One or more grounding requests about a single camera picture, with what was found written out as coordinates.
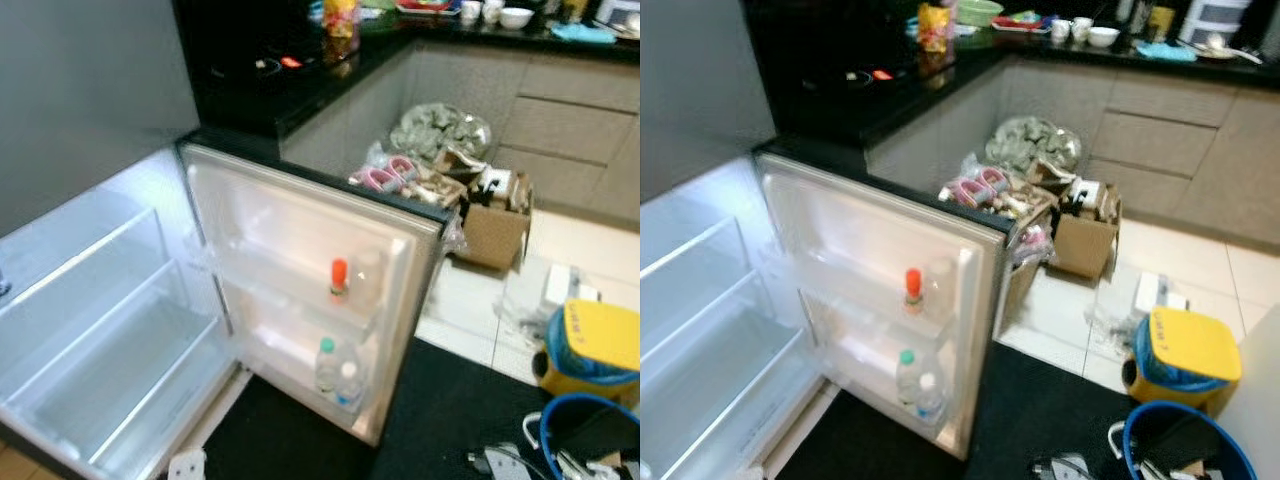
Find clear glass fridge shelf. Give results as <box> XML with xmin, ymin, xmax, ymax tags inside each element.
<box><xmin>0</xmin><ymin>262</ymin><xmax>237</xmax><ymax>403</ymax></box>
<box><xmin>0</xmin><ymin>204</ymin><xmax>168</xmax><ymax>303</ymax></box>
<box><xmin>640</xmin><ymin>272</ymin><xmax>807</xmax><ymax>421</ymax></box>
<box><xmin>640</xmin><ymin>214</ymin><xmax>742</xmax><ymax>306</ymax></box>

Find black floor mat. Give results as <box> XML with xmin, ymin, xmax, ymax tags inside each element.
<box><xmin>779</xmin><ymin>344</ymin><xmax>1142</xmax><ymax>480</ymax></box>
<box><xmin>199</xmin><ymin>339</ymin><xmax>562</xmax><ymax>480</ymax></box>

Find grey kitchen cabinets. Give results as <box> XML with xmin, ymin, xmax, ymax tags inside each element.
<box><xmin>864</xmin><ymin>54</ymin><xmax>1280</xmax><ymax>248</ymax></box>
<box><xmin>279</xmin><ymin>38</ymin><xmax>641</xmax><ymax>228</ymax></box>

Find yellow lidded trash bin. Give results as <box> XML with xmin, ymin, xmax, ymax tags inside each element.
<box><xmin>531</xmin><ymin>297</ymin><xmax>641</xmax><ymax>407</ymax></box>
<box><xmin>1119</xmin><ymin>304</ymin><xmax>1245</xmax><ymax>412</ymax></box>

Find blue bucket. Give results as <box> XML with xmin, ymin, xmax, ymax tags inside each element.
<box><xmin>539</xmin><ymin>391</ymin><xmax>641</xmax><ymax>480</ymax></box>
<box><xmin>1121</xmin><ymin>399</ymin><xmax>1260</xmax><ymax>480</ymax></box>

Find teal cloth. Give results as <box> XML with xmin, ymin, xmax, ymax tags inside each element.
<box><xmin>549</xmin><ymin>21</ymin><xmax>619</xmax><ymax>47</ymax></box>
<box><xmin>1134</xmin><ymin>39</ymin><xmax>1199</xmax><ymax>64</ymax></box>

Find white drawer unit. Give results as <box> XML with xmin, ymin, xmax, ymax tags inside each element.
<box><xmin>1179</xmin><ymin>0</ymin><xmax>1252</xmax><ymax>47</ymax></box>
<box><xmin>594</xmin><ymin>0</ymin><xmax>641</xmax><ymax>37</ymax></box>

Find white capped water bottle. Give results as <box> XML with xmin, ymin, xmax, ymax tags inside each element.
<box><xmin>914</xmin><ymin>372</ymin><xmax>947</xmax><ymax>427</ymax></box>
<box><xmin>336</xmin><ymin>359</ymin><xmax>367</xmax><ymax>412</ymax></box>

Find yellow red snack packet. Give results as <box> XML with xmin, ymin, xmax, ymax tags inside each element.
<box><xmin>321</xmin><ymin>0</ymin><xmax>362</xmax><ymax>42</ymax></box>
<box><xmin>916</xmin><ymin>0</ymin><xmax>957</xmax><ymax>54</ymax></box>

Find clear empty bottle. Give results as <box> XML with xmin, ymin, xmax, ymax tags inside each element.
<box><xmin>922</xmin><ymin>257</ymin><xmax>957</xmax><ymax>320</ymax></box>
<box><xmin>350</xmin><ymin>249</ymin><xmax>387</xmax><ymax>312</ymax></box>

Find white box on floor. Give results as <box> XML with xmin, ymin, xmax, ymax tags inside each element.
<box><xmin>544</xmin><ymin>264</ymin><xmax>602</xmax><ymax>312</ymax></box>
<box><xmin>1134</xmin><ymin>271</ymin><xmax>1192</xmax><ymax>317</ymax></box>

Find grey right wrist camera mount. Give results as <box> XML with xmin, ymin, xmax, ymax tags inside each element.
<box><xmin>1034</xmin><ymin>454</ymin><xmax>1097</xmax><ymax>480</ymax></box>
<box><xmin>467</xmin><ymin>444</ymin><xmax>547</xmax><ymax>480</ymax></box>

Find green capped water bottle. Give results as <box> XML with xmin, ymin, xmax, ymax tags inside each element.
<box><xmin>314</xmin><ymin>336</ymin><xmax>342</xmax><ymax>397</ymax></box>
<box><xmin>894</xmin><ymin>348</ymin><xmax>922</xmax><ymax>407</ymax></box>

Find white fridge door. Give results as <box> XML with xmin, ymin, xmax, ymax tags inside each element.
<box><xmin>177</xmin><ymin>129</ymin><xmax>447</xmax><ymax>449</ymax></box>
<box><xmin>754</xmin><ymin>139</ymin><xmax>1017</xmax><ymax>462</ymax></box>

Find pink items in bag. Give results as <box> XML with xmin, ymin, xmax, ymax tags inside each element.
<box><xmin>939</xmin><ymin>164</ymin><xmax>1012</xmax><ymax>212</ymax></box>
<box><xmin>349</xmin><ymin>149</ymin><xmax>422</xmax><ymax>197</ymax></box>

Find grey fridge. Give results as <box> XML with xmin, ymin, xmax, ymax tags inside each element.
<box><xmin>640</xmin><ymin>0</ymin><xmax>833</xmax><ymax>480</ymax></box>
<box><xmin>0</xmin><ymin>0</ymin><xmax>253</xmax><ymax>480</ymax></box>

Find brown cardboard box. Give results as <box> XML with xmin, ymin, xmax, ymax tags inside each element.
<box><xmin>454</xmin><ymin>169</ymin><xmax>534</xmax><ymax>272</ymax></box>
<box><xmin>1044</xmin><ymin>179</ymin><xmax>1124</xmax><ymax>282</ymax></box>

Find black kitchen countertop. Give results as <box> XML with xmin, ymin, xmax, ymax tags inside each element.
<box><xmin>744</xmin><ymin>0</ymin><xmax>1280</xmax><ymax>152</ymax></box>
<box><xmin>174</xmin><ymin>0</ymin><xmax>641</xmax><ymax>142</ymax></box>

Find clear plastic bag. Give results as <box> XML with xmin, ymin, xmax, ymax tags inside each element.
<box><xmin>1084</xmin><ymin>299</ymin><xmax>1142</xmax><ymax>352</ymax></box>
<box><xmin>494</xmin><ymin>289</ymin><xmax>552</xmax><ymax>347</ymax></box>

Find grey crumpled plastic bag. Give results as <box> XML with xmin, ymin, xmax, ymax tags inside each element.
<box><xmin>984</xmin><ymin>114</ymin><xmax>1084</xmax><ymax>177</ymax></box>
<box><xmin>389</xmin><ymin>101</ymin><xmax>494</xmax><ymax>167</ymax></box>

